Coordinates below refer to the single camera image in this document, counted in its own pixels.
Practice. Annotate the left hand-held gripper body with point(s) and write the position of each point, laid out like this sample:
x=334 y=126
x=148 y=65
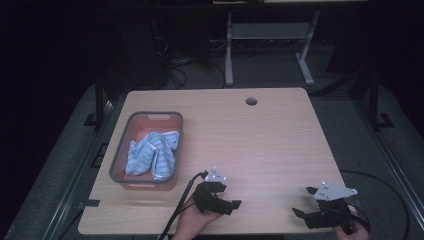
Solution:
x=209 y=200

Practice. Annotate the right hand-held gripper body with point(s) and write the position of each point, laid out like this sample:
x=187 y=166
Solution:
x=328 y=213

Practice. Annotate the blue striped cloth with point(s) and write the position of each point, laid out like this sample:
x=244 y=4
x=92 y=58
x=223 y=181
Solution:
x=153 y=156

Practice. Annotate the pink plastic basket grey rim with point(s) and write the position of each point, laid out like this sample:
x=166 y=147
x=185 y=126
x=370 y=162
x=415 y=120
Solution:
x=146 y=125

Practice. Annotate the person's left hand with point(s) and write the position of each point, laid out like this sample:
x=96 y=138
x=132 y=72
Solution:
x=193 y=221

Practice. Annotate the person's right hand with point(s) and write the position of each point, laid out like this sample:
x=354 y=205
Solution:
x=358 y=231

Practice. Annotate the black metal stand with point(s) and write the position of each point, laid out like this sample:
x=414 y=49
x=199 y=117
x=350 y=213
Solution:
x=99 y=100
x=374 y=100

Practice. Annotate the aluminium floor rail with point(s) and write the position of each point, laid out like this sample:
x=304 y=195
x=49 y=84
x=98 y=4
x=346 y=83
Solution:
x=71 y=186
x=396 y=166

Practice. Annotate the grey metal desk frame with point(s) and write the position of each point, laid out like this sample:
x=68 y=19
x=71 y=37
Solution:
x=268 y=30

